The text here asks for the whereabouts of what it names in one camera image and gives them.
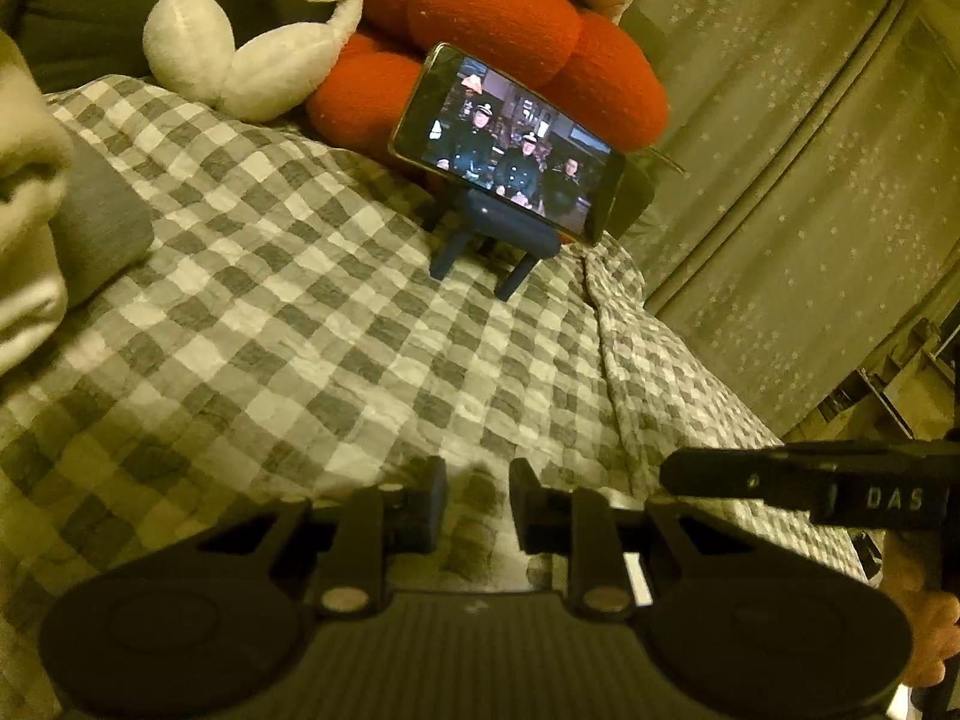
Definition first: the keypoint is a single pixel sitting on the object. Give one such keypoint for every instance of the dark green sofa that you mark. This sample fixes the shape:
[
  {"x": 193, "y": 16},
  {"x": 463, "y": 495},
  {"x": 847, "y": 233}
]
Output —
[{"x": 90, "y": 15}]

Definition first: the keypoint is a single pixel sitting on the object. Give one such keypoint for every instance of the dark green cloth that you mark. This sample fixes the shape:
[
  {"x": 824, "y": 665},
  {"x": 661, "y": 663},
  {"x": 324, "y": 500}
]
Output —
[{"x": 636, "y": 195}]

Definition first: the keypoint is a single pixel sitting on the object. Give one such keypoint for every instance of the red knot cushion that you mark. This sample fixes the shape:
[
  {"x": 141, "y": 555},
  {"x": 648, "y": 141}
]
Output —
[{"x": 487, "y": 7}]

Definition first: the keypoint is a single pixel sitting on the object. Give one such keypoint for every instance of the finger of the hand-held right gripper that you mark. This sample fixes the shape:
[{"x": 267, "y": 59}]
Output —
[{"x": 735, "y": 474}]

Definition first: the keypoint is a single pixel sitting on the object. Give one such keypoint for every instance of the white plush toy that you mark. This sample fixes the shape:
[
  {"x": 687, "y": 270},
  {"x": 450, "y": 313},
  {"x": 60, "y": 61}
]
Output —
[{"x": 270, "y": 67}]

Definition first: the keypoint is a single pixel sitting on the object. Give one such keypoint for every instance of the cluttered storage shelf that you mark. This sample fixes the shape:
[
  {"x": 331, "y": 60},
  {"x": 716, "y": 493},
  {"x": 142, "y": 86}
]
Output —
[{"x": 900, "y": 382}]

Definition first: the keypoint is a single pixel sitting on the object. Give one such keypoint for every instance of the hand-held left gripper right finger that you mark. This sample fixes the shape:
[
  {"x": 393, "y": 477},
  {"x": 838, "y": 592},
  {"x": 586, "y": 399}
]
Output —
[{"x": 523, "y": 501}]

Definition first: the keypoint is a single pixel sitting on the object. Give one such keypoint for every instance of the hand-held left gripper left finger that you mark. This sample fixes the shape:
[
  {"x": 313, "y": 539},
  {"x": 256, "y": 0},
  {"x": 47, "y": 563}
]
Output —
[{"x": 433, "y": 501}]

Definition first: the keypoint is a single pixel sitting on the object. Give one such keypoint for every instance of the grey checkered blanket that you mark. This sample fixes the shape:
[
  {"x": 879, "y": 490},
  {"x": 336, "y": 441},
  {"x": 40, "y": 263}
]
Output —
[{"x": 300, "y": 330}]

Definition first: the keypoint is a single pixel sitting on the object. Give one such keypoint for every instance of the blue phone stand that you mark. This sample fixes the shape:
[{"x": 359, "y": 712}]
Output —
[{"x": 502, "y": 225}]

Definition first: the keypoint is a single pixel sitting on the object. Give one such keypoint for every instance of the grey star-print curtain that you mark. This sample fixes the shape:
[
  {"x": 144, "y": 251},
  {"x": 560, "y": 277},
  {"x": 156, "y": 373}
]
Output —
[{"x": 787, "y": 127}]

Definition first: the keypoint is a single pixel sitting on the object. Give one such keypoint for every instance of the smartphone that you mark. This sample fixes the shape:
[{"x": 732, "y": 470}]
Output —
[{"x": 510, "y": 142}]

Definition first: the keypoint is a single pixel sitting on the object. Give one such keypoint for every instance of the person's right hand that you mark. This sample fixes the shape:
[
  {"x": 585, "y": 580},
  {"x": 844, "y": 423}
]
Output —
[{"x": 930, "y": 637}]

